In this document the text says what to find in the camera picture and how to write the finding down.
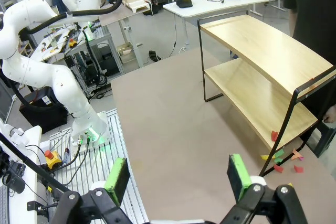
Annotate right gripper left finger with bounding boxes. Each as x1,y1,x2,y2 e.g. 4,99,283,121
49,157,137,224

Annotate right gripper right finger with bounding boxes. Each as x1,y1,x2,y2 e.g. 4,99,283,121
222,153,308,224

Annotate person's right forearm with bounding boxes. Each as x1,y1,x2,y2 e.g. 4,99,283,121
288,7,297,38

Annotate person's left hand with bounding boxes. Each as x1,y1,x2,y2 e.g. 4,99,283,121
322,102,336,124

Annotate wooden white device stand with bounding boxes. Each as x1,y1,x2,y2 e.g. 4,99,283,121
122,0,151,15

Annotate brown top standing desk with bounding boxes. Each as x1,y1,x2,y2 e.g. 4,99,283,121
99,0,164,69

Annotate black cap white label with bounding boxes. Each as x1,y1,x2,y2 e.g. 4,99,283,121
175,0,194,9

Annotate open cardboard box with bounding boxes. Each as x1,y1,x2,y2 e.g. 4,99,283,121
116,41,144,64

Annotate yellow red emergency stop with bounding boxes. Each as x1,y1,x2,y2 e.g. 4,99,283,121
43,150,64,170

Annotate white table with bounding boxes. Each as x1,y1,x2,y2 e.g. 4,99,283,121
162,0,270,46

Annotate black diagonal rod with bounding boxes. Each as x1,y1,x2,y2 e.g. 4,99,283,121
0,131,69,194

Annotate cluttered tool workbench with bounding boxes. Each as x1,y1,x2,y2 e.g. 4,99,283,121
29,21,124,78

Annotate white side desk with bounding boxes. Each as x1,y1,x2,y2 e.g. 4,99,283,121
0,123,43,224

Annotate person in black shirt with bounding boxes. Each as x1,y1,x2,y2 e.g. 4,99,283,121
283,0,336,120

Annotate aluminium profile base plate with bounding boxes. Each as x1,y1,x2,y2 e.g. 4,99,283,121
49,108,148,224

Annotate black corrugated cable hose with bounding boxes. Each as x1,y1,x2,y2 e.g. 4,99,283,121
10,0,124,109

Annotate black frame wooden two-tier shelf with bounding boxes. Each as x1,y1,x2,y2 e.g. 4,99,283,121
197,14,336,177

